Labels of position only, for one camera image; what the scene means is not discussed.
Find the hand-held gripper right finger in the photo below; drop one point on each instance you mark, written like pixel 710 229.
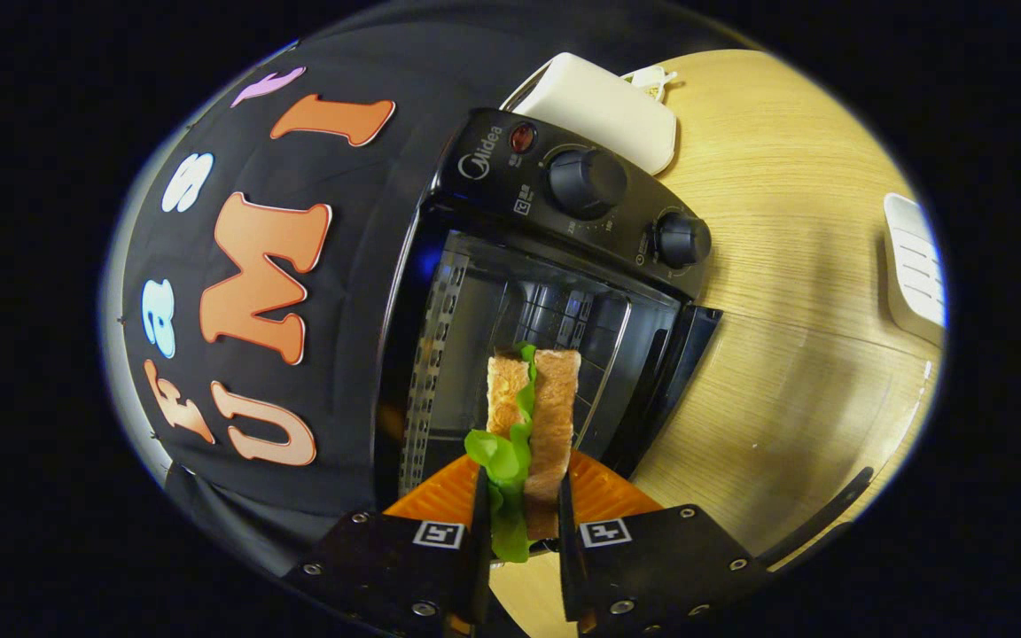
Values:
pixel 568 549

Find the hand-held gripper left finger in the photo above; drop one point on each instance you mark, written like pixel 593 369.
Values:
pixel 481 549

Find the lettuce toast sandwich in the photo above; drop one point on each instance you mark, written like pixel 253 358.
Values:
pixel 555 416

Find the black toaster oven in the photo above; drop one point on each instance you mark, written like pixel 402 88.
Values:
pixel 493 177

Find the white bread toaster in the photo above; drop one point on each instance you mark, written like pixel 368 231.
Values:
pixel 599 106

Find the white ridged tray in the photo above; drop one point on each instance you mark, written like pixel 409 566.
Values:
pixel 914 266

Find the white dish with beans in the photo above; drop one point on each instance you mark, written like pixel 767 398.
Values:
pixel 652 80

